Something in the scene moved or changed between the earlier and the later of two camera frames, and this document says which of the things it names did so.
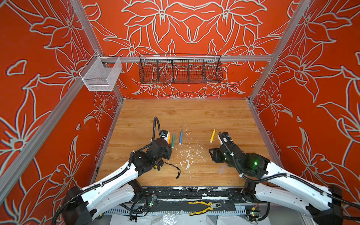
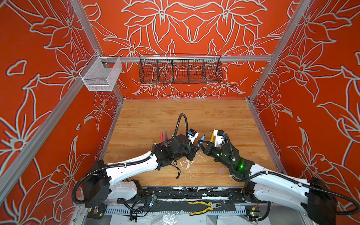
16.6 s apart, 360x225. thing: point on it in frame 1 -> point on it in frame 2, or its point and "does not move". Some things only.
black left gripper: [168, 149] -> [192, 151]
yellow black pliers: [212, 205] does not move
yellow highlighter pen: [212, 137] does not move
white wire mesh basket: [98, 78] does not move
